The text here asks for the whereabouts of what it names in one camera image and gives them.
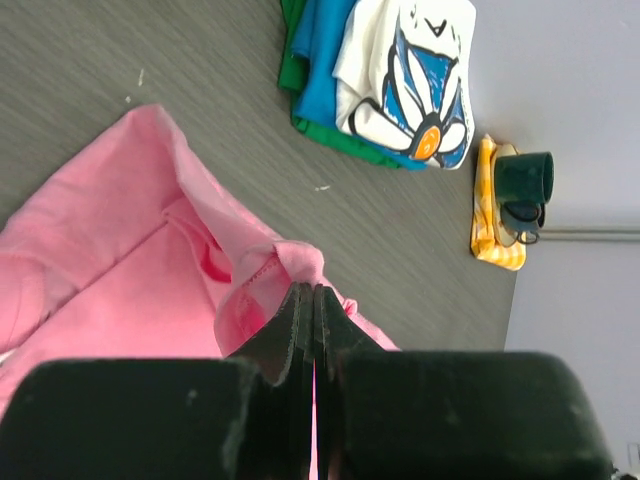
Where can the dark blue mug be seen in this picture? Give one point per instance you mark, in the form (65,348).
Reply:
(524,220)

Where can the beige ceramic plate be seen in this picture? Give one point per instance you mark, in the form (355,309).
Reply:
(505,200)

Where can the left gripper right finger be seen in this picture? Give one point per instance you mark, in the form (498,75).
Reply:
(354,396)

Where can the blue folded t shirt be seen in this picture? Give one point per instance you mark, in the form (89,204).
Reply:
(320,75)

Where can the dark green mug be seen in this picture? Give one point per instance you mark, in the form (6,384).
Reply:
(526,177)

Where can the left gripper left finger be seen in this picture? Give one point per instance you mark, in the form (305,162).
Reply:
(270,406)

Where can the orange checkered cloth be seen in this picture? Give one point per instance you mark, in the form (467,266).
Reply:
(490,241)

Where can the pink t shirt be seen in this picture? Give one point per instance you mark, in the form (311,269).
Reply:
(128,280)

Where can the white daisy print t shirt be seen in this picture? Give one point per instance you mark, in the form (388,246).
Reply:
(438,37)

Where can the green folded t shirt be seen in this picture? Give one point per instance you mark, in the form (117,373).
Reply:
(293,78)

